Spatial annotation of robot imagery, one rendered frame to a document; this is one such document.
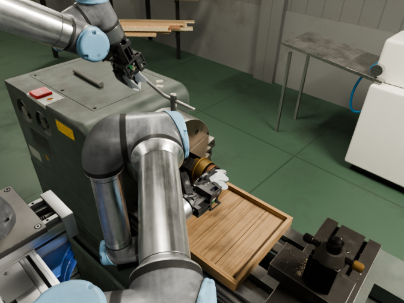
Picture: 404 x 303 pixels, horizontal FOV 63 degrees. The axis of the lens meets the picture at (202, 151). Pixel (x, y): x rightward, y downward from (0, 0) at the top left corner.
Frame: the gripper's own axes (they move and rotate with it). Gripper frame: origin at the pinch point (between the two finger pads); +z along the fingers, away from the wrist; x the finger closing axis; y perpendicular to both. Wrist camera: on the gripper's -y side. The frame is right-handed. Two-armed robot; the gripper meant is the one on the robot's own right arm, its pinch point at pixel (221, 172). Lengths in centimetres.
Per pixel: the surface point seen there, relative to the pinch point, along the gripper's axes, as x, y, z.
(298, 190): -109, -19, 131
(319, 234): -11.2, 34.8, 8.6
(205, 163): 3.7, -4.0, -3.7
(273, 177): -109, -43, 131
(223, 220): -19.8, 4.1, -1.9
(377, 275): -16, 54, 10
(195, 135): 6.9, -15.1, 2.8
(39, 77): 17, -80, -21
